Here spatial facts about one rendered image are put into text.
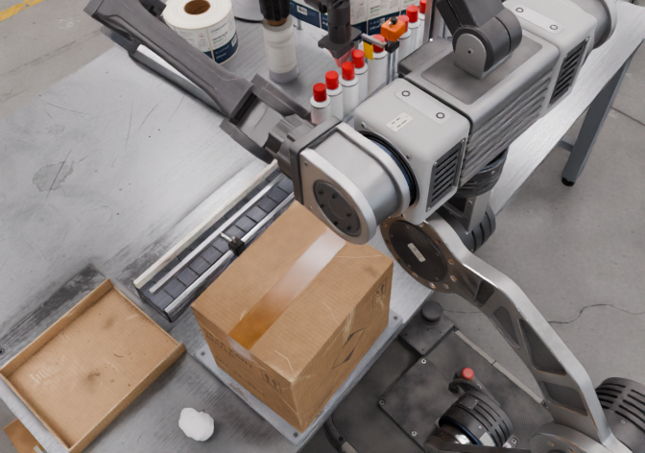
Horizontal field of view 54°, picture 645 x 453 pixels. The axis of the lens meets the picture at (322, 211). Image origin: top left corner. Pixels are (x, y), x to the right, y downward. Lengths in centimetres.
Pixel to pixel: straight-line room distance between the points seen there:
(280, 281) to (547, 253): 164
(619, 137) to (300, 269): 220
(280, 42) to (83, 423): 106
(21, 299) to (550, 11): 129
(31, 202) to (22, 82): 185
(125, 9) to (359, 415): 135
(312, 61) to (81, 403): 113
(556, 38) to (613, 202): 193
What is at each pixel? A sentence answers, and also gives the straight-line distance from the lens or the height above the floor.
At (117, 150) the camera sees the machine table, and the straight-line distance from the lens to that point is 186.
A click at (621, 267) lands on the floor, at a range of 269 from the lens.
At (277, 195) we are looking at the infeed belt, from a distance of 158.
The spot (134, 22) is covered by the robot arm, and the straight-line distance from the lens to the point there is 109.
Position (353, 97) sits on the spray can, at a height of 100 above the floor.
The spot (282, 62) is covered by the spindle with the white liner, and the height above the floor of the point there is 95.
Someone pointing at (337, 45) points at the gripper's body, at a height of 111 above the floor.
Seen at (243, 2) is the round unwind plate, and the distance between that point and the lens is 218.
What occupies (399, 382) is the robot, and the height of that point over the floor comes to 26.
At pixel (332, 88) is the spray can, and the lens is 158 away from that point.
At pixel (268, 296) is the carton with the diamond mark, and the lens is 115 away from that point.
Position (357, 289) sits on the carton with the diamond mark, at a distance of 114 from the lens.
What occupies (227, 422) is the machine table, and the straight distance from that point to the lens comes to 137.
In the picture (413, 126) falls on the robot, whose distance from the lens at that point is 82.
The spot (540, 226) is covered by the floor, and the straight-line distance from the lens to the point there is 270.
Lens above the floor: 211
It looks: 53 degrees down
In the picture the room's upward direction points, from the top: 4 degrees counter-clockwise
